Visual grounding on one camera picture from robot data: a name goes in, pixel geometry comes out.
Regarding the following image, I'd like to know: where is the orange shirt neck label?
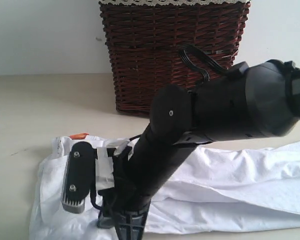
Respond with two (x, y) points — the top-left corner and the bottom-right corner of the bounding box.
(69, 133), (89, 140)

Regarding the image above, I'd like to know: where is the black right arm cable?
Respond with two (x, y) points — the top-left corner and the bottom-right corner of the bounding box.
(177, 44), (231, 82)

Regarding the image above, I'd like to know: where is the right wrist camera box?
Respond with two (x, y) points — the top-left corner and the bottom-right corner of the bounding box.
(61, 141), (96, 214)

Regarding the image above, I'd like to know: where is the white t-shirt red lettering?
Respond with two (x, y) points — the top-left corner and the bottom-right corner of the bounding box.
(29, 136), (300, 240)

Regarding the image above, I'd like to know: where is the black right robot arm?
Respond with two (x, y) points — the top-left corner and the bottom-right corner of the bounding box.
(96, 60), (300, 240)

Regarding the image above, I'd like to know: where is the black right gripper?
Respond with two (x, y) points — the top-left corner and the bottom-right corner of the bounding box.
(97, 147), (150, 240)

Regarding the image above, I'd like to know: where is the dark brown wicker basket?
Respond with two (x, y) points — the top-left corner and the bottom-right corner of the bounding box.
(99, 2), (251, 116)

